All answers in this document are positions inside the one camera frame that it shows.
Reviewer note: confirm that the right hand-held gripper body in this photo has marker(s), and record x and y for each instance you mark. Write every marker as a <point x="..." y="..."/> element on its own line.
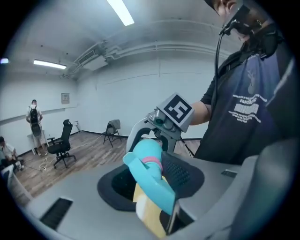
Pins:
<point x="178" y="110"/>

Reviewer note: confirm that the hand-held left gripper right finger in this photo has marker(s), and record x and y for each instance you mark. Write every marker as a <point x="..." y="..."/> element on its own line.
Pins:
<point x="211" y="182"/>

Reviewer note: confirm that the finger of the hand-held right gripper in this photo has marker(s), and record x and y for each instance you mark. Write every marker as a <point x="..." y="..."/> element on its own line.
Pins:
<point x="172" y="143"/>
<point x="134" y="133"/>

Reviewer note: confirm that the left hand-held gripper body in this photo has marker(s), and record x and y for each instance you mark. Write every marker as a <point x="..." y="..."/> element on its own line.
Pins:
<point x="281" y="187"/>

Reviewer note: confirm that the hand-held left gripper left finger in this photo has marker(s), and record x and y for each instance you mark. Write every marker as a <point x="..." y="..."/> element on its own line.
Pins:
<point x="82" y="211"/>

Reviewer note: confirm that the teal and pink toy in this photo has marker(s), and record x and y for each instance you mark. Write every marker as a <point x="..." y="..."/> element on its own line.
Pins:
<point x="148" y="148"/>

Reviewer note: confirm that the light blue plastic object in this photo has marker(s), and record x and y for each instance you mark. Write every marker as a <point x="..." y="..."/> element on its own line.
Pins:
<point x="154" y="187"/>

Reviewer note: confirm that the person's right forearm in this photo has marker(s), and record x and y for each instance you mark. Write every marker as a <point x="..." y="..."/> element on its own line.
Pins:
<point x="199" y="113"/>

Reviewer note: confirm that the grey jacket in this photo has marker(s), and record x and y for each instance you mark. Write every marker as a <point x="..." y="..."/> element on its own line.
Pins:
<point x="115" y="123"/>

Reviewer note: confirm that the black folding chair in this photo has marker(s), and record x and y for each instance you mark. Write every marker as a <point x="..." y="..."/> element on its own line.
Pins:
<point x="110" y="136"/>

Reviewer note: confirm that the white power strip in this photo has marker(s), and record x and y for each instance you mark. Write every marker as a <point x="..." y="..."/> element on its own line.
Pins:
<point x="42" y="168"/>

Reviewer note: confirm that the person's dark printed t-shirt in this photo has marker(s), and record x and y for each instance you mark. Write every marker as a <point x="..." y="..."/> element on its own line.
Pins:
<point x="239" y="122"/>

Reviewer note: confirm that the yellow round table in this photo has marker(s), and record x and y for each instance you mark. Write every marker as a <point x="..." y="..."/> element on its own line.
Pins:
<point x="150" y="218"/>

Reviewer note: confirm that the white ceiling pipes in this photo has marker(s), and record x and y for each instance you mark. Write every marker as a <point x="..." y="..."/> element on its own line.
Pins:
<point x="152" y="47"/>

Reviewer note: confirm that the black office chair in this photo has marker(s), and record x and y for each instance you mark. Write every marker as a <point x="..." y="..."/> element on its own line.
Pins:
<point x="62" y="145"/>

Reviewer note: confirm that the white air conditioner unit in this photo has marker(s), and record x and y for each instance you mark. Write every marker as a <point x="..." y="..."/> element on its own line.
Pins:
<point x="93" y="59"/>

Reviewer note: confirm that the small white table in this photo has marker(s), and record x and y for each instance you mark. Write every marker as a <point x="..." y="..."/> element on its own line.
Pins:
<point x="29" y="137"/>

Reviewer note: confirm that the black backpack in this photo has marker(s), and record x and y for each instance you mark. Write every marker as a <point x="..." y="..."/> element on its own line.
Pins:
<point x="34" y="119"/>

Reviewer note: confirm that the long ceiling light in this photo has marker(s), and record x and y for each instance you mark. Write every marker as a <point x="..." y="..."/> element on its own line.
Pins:
<point x="49" y="64"/>
<point x="122" y="11"/>

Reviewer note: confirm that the black neck harness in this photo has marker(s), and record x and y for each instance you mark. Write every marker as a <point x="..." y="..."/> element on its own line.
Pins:
<point x="269" y="42"/>

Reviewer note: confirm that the person's head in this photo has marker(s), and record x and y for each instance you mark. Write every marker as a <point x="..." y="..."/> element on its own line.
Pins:
<point x="225" y="5"/>

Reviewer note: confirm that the white wall fixture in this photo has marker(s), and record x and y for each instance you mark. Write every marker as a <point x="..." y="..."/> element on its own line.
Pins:
<point x="77" y="125"/>

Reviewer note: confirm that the grey wall panel box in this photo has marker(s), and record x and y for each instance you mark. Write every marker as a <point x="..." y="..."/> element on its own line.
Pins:
<point x="65" y="98"/>

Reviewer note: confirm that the black chest-mounted camera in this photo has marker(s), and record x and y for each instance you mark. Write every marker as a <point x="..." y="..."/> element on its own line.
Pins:
<point x="239" y="16"/>

